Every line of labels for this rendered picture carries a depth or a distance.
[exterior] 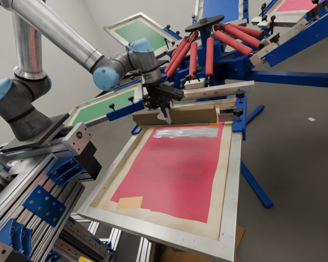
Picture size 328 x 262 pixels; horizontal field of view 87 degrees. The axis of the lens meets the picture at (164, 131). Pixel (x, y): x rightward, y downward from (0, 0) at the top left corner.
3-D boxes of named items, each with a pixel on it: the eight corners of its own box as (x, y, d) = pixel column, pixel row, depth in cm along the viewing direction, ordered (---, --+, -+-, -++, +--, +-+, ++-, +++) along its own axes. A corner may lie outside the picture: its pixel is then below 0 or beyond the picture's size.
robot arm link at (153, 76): (161, 64, 70) (153, 72, 64) (165, 75, 72) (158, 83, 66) (146, 67, 73) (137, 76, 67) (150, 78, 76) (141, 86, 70)
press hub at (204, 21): (241, 157, 186) (227, 13, 111) (204, 155, 205) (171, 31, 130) (242, 133, 213) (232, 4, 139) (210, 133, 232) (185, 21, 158)
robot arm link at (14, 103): (-3, 122, 71) (-34, 93, 64) (23, 106, 82) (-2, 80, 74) (17, 117, 68) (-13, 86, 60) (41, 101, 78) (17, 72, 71)
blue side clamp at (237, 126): (245, 140, 76) (244, 128, 73) (233, 140, 79) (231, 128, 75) (247, 104, 97) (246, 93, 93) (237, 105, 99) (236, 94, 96)
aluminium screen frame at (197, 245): (235, 267, 43) (233, 262, 41) (81, 217, 71) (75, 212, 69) (244, 102, 97) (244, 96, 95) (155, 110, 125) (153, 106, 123)
